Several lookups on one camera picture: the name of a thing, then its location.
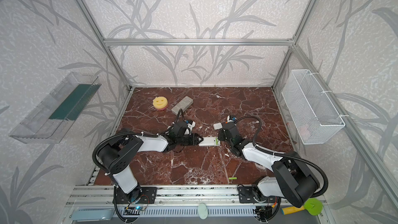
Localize white remote with batteries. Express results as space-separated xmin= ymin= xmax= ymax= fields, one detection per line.
xmin=199 ymin=137 xmax=220 ymax=147

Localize white battery cover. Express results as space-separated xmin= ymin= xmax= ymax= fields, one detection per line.
xmin=213 ymin=123 xmax=222 ymax=130

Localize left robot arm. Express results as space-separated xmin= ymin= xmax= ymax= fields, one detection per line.
xmin=92 ymin=121 xmax=204 ymax=195

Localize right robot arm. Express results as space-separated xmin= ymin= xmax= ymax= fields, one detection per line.
xmin=214 ymin=121 xmax=329 ymax=207

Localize grey stone block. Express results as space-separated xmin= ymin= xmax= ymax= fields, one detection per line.
xmin=172 ymin=96 xmax=193 ymax=115

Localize yellow smiley sponge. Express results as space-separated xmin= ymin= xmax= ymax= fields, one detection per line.
xmin=153 ymin=96 xmax=168 ymax=111

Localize pale green oval knob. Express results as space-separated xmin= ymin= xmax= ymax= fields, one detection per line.
xmin=198 ymin=203 xmax=208 ymax=220

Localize green yellow toy hammer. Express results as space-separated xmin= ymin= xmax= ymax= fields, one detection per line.
xmin=282 ymin=198 xmax=323 ymax=216

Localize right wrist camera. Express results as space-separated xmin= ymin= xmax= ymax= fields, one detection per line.
xmin=227 ymin=115 xmax=237 ymax=123

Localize white wire mesh basket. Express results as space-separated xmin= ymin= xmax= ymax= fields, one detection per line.
xmin=282 ymin=69 xmax=345 ymax=145

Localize clear plastic wall shelf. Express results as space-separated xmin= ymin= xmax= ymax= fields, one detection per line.
xmin=9 ymin=72 xmax=101 ymax=144

